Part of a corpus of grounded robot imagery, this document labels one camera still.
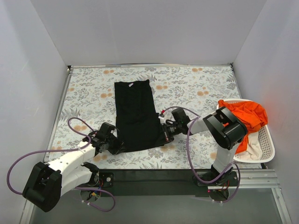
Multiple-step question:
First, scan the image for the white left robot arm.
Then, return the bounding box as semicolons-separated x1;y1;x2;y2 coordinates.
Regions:
22;122;121;212

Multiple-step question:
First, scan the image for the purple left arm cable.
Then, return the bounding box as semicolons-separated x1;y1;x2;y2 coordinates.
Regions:
6;117;116;212

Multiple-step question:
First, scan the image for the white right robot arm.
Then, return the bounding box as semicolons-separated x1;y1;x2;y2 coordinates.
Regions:
161;107;248;186

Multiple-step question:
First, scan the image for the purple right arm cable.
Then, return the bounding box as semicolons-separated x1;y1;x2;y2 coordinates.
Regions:
161;106;240;204

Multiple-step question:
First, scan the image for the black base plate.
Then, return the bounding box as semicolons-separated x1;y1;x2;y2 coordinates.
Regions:
70;164;240;198

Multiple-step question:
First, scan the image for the floral patterned table mat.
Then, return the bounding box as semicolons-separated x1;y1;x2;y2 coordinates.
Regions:
44;66;239;169

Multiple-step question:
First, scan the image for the white laundry basket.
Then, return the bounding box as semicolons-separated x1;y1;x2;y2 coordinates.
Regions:
217;99;275;163

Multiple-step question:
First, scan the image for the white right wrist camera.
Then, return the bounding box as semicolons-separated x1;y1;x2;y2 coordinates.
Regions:
158;110;167;123

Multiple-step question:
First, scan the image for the aluminium frame rail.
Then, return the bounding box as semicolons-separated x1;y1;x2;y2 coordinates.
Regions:
207;169;280;190

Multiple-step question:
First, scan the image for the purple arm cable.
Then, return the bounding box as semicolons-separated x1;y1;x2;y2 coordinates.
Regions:
161;106;240;204
6;117;116;212

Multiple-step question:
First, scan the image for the black t shirt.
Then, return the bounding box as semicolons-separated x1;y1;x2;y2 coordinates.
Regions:
114;80;166;152

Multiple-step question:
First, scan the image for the orange t shirt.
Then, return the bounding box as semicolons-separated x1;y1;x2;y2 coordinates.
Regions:
218;99;268;154

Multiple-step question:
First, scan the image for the cream t shirt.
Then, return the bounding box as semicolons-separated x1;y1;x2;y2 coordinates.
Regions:
246;137;263;161

